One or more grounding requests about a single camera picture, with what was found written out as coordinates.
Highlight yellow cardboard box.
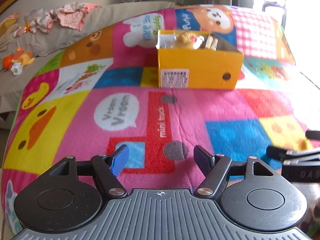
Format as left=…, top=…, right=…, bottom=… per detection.
left=156, top=29, right=244, bottom=90

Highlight colourful cartoon patchwork blanket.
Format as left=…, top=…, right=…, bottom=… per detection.
left=1, top=5, right=319, bottom=234

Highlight orange plush toy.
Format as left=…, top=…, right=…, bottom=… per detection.
left=2, top=48, right=35, bottom=75

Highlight wrapped bread bun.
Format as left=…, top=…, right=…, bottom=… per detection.
left=172, top=31, right=204, bottom=50

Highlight pink crumpled clothes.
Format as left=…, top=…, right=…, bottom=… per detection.
left=13, top=2, right=101, bottom=37

